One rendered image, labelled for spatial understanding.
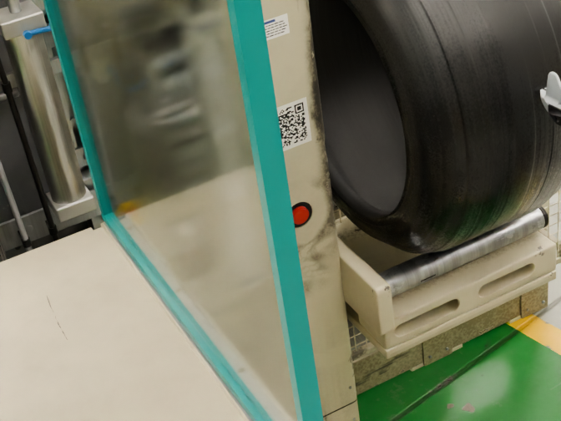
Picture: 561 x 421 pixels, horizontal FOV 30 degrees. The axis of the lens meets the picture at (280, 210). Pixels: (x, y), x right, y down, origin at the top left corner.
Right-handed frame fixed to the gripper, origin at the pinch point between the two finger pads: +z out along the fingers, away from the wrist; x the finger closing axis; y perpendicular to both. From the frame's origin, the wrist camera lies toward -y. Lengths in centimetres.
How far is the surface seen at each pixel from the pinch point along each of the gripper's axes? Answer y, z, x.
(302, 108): 2.4, 20.7, 28.7
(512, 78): 4.0, 1.7, 4.7
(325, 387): -53, 27, 31
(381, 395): -115, 89, -10
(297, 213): -14.9, 22.3, 32.1
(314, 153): -5.8, 21.8, 27.7
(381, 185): -27, 42, 6
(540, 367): -116, 73, -50
